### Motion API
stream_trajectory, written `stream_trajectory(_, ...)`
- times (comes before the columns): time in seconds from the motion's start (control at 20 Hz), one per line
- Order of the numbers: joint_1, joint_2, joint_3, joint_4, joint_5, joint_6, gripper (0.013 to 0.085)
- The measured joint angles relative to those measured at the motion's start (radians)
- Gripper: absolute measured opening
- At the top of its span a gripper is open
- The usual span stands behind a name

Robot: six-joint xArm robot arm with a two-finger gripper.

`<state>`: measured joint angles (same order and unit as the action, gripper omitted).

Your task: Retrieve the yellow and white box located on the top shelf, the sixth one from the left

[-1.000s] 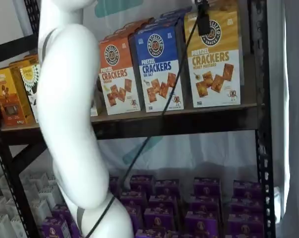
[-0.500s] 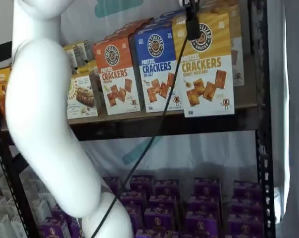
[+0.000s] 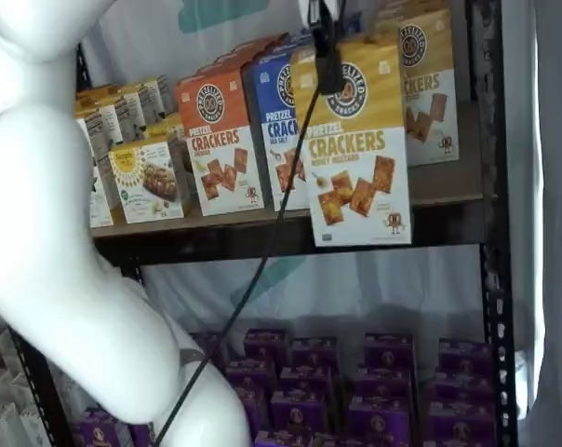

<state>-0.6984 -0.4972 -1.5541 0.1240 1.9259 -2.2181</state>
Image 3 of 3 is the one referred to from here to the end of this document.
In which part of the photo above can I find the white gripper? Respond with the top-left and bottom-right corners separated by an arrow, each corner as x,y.
297,0 -> 350,98

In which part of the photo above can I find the yellow honey mustard cracker box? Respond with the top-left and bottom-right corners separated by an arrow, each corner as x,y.
378,0 -> 449,16
288,31 -> 414,248
377,11 -> 462,169

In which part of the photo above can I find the blue sea salt cracker box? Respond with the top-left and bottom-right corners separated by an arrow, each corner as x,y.
255,27 -> 320,64
241,57 -> 313,212

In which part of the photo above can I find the orange cheddar cracker box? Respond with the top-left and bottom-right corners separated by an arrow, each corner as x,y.
175,68 -> 266,217
232,31 -> 294,53
213,44 -> 273,72

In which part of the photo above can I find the brown wooden shelf board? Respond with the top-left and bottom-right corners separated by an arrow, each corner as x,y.
89,105 -> 487,241

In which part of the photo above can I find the Simple Mills Sweet Thins box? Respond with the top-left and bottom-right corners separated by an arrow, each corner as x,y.
74,102 -> 124,146
87,91 -> 147,141
87,118 -> 116,230
140,75 -> 179,115
117,82 -> 166,125

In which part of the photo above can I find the purple Annie's box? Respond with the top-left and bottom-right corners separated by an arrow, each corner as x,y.
427,400 -> 494,443
436,338 -> 494,373
130,418 -> 159,447
348,398 -> 412,441
278,366 -> 336,401
363,331 -> 415,372
289,337 -> 341,373
222,358 -> 278,397
355,367 -> 415,406
432,370 -> 494,404
243,328 -> 291,369
325,435 -> 403,447
71,408 -> 133,447
190,331 -> 226,372
252,430 -> 327,447
236,388 -> 273,434
269,389 -> 331,434

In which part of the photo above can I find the black metal shelving rack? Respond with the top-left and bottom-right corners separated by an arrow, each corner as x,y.
10,0 -> 519,447

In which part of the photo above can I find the white fabric backdrop teal logo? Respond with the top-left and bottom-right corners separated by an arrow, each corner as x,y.
78,0 -> 486,346

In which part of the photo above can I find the grey white curtain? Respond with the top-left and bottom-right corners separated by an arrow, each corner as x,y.
502,0 -> 562,447

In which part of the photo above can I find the white cartons stack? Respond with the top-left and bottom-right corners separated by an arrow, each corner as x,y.
0,325 -> 77,447

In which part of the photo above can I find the black cable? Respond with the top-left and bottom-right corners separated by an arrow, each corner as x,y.
154,83 -> 325,447

